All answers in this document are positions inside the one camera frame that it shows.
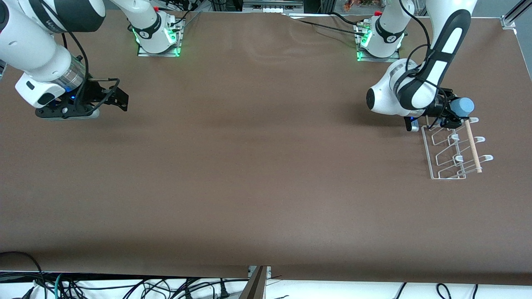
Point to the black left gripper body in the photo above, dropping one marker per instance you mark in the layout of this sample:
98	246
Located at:
440	107

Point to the light blue plastic cup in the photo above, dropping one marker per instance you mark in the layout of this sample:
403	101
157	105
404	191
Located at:
464	107

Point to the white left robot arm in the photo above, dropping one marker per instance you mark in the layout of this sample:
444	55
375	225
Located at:
440	45

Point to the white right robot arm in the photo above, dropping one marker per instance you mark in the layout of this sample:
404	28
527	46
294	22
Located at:
29	50

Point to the white power strip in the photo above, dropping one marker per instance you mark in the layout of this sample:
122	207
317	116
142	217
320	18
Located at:
273	10

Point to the black power plug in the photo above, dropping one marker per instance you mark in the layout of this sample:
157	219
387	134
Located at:
223	291

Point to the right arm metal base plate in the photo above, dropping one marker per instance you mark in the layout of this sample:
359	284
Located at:
166	54

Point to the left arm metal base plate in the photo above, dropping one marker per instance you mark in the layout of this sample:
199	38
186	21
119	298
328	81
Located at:
386	60

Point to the aluminium frame profile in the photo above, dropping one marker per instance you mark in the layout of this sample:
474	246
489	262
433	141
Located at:
515	14

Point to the metal table bracket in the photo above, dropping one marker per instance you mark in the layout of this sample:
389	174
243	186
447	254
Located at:
268	270

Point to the brown angled post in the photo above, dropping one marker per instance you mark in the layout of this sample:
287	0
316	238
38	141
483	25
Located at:
254	288

